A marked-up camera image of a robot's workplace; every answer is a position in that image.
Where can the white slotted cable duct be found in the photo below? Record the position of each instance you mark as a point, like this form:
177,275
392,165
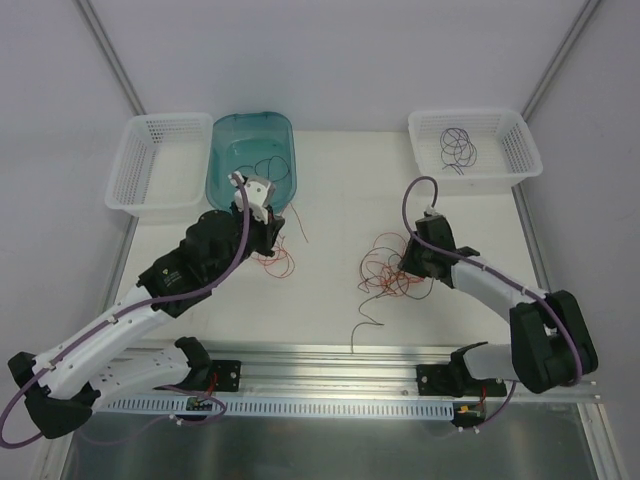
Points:
283,407

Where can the aluminium frame post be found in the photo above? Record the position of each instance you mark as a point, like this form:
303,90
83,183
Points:
101,38
569,42

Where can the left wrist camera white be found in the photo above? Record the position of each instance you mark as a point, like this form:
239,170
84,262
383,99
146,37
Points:
254,191

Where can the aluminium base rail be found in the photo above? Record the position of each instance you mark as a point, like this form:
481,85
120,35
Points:
328,371

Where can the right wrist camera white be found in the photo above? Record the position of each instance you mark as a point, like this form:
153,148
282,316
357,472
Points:
432,210

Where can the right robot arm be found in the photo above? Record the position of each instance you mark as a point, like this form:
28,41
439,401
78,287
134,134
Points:
550,344

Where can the aluminium frame post right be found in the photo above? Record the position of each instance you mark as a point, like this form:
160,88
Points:
569,42

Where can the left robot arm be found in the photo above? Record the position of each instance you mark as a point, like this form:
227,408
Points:
64,386

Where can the white plastic basket right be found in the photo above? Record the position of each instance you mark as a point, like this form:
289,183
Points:
474,151

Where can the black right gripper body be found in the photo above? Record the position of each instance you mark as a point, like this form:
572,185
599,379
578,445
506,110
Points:
413,258

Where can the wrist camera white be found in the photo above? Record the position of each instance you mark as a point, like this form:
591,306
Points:
254,191
432,210

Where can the white plastic basket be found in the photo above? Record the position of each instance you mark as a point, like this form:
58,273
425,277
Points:
474,151
159,169

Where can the white plastic basket left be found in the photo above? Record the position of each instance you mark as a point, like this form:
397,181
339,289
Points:
159,169

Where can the teal transparent plastic tub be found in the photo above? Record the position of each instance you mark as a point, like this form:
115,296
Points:
259,144

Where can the aluminium frame post left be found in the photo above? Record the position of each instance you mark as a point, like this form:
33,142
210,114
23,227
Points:
101,38

